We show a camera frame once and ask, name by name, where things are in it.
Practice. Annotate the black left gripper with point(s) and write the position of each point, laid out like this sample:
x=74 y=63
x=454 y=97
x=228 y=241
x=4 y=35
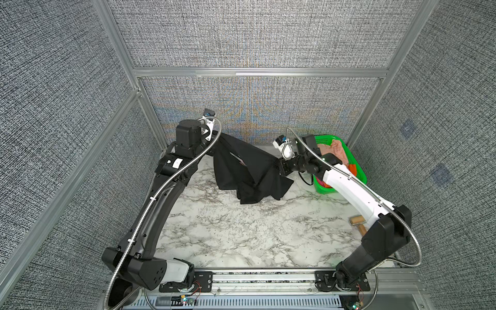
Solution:
x=209 y=137

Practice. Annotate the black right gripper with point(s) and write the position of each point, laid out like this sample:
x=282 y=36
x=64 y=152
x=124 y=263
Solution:
x=282 y=167

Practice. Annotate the black t-shirt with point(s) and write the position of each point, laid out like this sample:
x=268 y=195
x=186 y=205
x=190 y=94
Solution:
x=248 y=170

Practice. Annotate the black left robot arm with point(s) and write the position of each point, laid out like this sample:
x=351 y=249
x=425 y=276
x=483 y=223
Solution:
x=133 y=260

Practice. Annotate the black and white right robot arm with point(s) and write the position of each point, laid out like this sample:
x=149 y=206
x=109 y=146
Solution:
x=388 y=226

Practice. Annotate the pink t-shirt in basket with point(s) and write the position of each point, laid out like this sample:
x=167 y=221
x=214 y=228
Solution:
x=336 y=149

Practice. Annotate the orange graphic t-shirt in basket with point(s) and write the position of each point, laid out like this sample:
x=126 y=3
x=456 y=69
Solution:
x=353 y=169

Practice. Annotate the wooden roller near right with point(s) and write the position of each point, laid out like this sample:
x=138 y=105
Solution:
x=358 y=222

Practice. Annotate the black cup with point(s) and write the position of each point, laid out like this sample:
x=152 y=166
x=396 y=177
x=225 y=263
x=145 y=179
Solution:
x=119 y=291

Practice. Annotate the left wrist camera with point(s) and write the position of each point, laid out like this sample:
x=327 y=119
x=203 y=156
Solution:
x=209 y=113

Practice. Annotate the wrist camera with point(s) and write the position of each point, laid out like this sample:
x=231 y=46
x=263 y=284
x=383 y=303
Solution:
x=280 y=142
x=209 y=113

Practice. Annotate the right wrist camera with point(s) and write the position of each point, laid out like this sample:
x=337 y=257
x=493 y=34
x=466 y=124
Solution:
x=280 y=142

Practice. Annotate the aluminium frame of enclosure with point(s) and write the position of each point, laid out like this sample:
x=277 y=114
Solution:
x=18 y=262

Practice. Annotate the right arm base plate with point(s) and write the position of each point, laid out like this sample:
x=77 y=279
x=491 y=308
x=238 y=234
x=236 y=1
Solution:
x=337 y=281

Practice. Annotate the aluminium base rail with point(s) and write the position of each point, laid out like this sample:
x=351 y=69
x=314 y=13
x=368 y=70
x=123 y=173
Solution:
x=391 y=288

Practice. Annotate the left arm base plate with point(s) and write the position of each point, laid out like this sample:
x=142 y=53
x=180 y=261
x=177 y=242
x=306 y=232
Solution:
x=199 y=281

